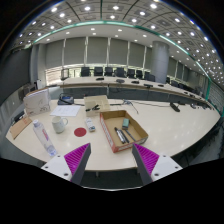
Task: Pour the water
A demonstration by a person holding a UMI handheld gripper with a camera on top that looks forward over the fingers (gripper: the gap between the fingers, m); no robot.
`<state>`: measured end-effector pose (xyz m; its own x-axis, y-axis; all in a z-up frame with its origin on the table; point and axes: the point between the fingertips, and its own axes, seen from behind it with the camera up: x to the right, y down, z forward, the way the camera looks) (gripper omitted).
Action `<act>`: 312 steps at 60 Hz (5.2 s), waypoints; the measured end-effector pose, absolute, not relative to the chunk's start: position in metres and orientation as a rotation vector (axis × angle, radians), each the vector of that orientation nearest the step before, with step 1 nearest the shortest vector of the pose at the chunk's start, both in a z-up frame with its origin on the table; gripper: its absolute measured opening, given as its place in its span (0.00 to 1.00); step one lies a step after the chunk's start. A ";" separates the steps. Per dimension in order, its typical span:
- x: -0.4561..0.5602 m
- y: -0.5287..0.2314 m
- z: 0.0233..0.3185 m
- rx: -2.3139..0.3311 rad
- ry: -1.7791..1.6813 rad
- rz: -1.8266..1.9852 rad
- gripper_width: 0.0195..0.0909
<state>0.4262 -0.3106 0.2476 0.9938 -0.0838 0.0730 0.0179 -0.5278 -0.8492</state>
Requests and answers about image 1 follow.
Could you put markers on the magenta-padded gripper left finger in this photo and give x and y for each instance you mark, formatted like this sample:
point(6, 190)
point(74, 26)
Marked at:
point(78, 158)

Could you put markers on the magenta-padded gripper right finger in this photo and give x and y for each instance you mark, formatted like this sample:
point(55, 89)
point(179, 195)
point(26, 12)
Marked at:
point(146, 158)

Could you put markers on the clear plastic water bottle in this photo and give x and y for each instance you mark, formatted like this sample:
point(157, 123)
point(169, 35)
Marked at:
point(45, 138)

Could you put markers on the flat round red coaster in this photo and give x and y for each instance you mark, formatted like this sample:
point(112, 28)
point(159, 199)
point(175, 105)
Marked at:
point(80, 132)

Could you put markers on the silver black marker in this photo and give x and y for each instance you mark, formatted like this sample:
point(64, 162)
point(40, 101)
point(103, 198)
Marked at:
point(119, 135)

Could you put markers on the white ceramic mug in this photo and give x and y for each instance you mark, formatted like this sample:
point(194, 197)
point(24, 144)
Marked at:
point(58, 125)

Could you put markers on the green whiteboard eraser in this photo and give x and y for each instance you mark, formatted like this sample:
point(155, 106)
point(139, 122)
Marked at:
point(125, 123)

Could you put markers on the open red-sided cardboard box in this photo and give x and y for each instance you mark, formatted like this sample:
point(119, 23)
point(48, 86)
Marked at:
point(110, 131)

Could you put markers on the white paper sheet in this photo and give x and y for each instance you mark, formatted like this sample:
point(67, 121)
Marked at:
point(66, 110)

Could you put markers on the black stapler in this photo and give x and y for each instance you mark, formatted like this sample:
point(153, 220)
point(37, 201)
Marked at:
point(92, 108)

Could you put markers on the black desk microphone base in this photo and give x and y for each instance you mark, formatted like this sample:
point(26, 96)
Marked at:
point(174, 107)

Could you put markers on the beige desk organizer box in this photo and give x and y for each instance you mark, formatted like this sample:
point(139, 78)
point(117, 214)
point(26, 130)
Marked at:
point(96, 101)

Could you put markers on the black desk phone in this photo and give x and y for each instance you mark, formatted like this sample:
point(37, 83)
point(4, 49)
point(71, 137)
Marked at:
point(66, 99)

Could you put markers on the flat brown cardboard piece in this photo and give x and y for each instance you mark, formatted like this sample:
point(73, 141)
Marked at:
point(20, 127)

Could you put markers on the white printed carton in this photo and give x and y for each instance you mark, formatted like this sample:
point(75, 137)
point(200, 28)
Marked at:
point(36, 102)

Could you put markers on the long curved conference desk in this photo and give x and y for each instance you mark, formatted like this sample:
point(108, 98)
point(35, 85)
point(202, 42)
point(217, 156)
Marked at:
point(86, 81)

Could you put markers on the group of black office chairs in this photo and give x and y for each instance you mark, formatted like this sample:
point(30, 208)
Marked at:
point(108, 71)

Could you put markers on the group of ceiling lights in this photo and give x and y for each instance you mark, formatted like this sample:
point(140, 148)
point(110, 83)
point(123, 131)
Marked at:
point(87, 8)

